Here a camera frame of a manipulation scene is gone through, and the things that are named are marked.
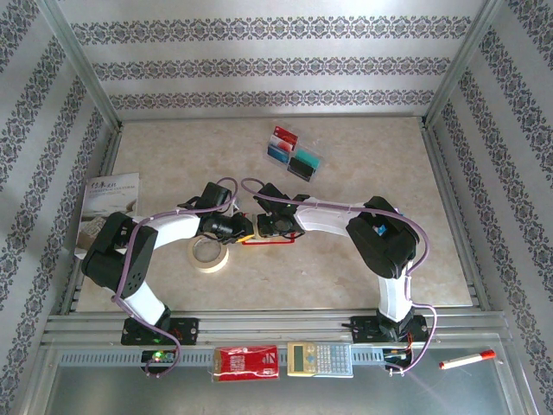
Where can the red packet in clear bag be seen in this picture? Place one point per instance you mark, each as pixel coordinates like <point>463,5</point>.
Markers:
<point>246,363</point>

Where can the beige masking tape roll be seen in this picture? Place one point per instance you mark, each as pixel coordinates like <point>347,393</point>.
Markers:
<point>194,259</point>

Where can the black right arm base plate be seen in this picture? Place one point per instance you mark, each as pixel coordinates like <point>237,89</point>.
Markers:
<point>363,328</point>

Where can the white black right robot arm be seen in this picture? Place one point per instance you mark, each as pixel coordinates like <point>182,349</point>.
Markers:
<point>328,218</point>

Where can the teal card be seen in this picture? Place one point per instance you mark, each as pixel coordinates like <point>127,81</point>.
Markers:
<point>307,157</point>

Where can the left controller board with LED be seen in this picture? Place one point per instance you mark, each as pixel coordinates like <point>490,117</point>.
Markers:
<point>160,356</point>

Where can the light blue card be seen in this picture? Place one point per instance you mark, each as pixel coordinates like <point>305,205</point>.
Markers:
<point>277,154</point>

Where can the aluminium frame post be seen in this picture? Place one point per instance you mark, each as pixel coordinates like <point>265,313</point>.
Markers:
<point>464,65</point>
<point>82,65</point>

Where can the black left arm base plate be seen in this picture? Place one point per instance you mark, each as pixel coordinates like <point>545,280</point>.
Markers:
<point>190,330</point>

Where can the red white marker pen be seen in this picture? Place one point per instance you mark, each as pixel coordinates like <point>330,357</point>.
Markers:
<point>466,360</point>

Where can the white paperback book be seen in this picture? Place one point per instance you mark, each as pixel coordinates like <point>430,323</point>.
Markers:
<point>110,194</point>

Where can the red card holder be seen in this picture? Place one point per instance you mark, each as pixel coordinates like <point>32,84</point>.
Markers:
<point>268,242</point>

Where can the clear plastic card tray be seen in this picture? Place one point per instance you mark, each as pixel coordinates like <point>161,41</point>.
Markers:
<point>319,149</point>

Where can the beige grey calculator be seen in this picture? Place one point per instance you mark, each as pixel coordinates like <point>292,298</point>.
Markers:
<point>319,359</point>

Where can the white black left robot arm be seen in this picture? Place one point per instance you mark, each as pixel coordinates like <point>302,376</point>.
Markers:
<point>173,229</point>

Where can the aluminium rail beam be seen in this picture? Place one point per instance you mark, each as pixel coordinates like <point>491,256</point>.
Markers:
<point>276,323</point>

